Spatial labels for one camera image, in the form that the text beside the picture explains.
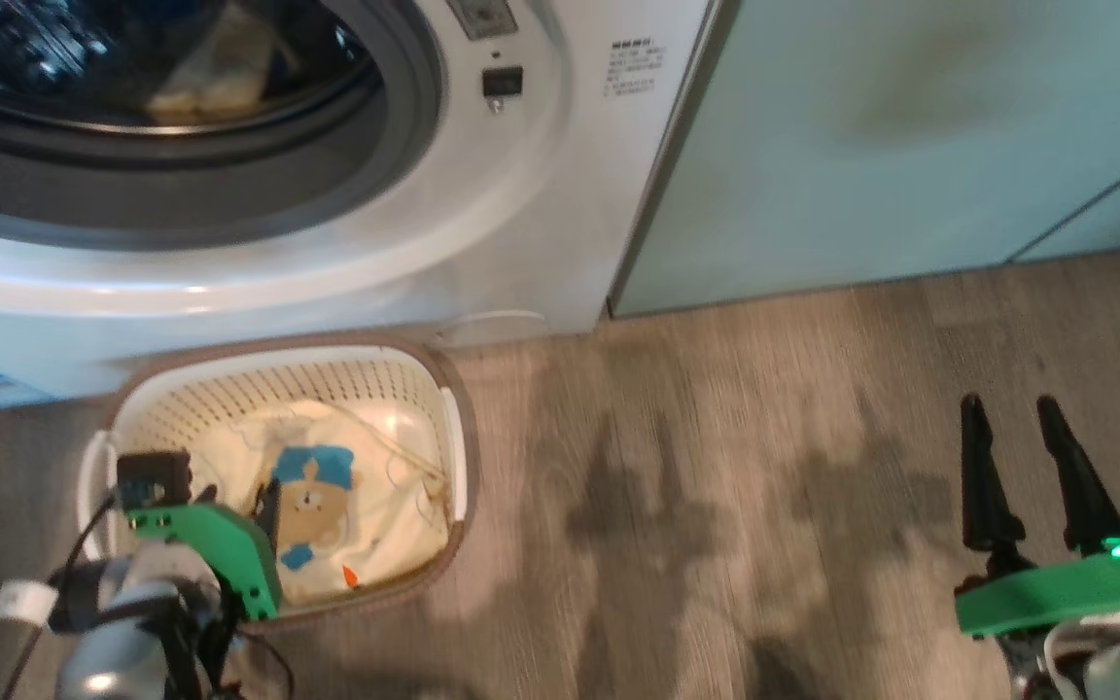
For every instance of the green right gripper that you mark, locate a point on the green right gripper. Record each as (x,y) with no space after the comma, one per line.
(1056,593)

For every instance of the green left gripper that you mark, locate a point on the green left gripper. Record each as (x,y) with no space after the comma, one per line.
(229,554)

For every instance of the cream bear print garment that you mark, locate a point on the cream bear print garment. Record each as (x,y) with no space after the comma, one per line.
(385,525)

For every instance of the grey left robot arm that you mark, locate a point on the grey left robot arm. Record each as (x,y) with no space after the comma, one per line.
(122,651)

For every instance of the cream perforated laundry basket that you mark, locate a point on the cream perforated laundry basket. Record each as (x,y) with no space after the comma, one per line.
(229,389)

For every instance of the grey rubber door seal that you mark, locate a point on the grey rubber door seal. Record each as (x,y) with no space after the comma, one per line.
(375,146)

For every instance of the white front-load washing machine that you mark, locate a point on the white front-load washing machine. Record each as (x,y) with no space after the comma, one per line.
(541,194)

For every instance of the black door lock socket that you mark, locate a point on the black door lock socket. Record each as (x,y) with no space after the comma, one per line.
(503,82)

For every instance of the steel washer drum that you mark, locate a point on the steel washer drum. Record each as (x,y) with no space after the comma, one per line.
(35,49)

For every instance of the grey metal latch plate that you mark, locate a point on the grey metal latch plate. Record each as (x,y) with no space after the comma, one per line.
(484,15)

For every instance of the white text sticker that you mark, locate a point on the white text sticker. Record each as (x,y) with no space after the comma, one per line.
(635,66)

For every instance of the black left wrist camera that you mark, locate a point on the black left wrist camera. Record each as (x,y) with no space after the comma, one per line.
(154,481)

